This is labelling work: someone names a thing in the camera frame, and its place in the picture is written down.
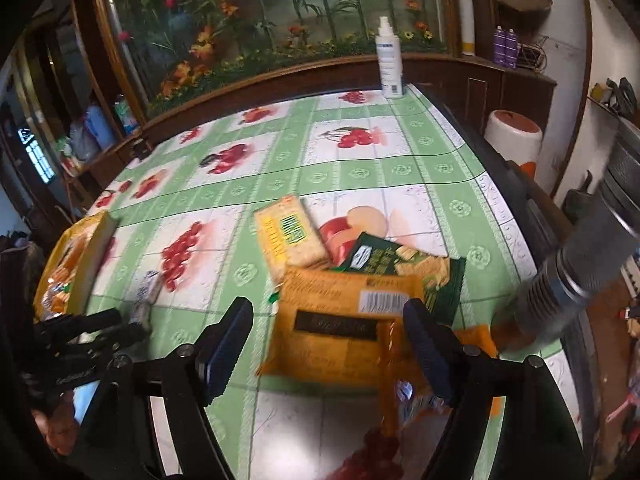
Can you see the green fruit-pattern tablecloth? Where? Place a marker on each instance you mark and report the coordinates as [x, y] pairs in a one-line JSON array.
[[236, 204]]

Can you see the white plastic stool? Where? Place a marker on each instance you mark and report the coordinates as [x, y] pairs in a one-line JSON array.
[[515, 137]]

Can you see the white spray bottle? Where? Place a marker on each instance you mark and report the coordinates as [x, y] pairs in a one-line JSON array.
[[389, 59]]

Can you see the blue thermos jug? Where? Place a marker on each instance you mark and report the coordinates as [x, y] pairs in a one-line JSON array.
[[98, 125]]

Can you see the dark green cracker packet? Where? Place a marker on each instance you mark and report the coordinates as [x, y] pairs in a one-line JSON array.
[[415, 269]]

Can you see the white blue-patterned candy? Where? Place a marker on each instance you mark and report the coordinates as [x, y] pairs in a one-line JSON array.
[[146, 295]]

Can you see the wooden cabinet counter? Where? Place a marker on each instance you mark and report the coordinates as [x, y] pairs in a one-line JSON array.
[[469, 89]]

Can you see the artificial flower display case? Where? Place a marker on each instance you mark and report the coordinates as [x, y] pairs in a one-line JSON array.
[[173, 51]]

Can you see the small orange snack packet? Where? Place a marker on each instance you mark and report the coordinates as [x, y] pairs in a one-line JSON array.
[[405, 392]]

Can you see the yellow snack tray box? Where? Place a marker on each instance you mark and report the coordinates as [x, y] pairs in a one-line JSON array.
[[71, 269]]

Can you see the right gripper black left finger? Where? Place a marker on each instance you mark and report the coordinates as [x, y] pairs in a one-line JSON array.
[[219, 348]]

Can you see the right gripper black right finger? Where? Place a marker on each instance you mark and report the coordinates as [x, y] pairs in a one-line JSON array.
[[436, 348]]

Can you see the yellow Weidan cracker pack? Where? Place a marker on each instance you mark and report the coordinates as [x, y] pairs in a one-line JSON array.
[[287, 237]]

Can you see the person's left hand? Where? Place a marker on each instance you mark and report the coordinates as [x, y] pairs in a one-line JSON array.
[[60, 429]]

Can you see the purple bottle pair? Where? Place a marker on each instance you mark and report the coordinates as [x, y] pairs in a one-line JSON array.
[[505, 47]]

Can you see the large orange biscuit pack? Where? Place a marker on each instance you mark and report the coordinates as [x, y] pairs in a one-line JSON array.
[[326, 327]]

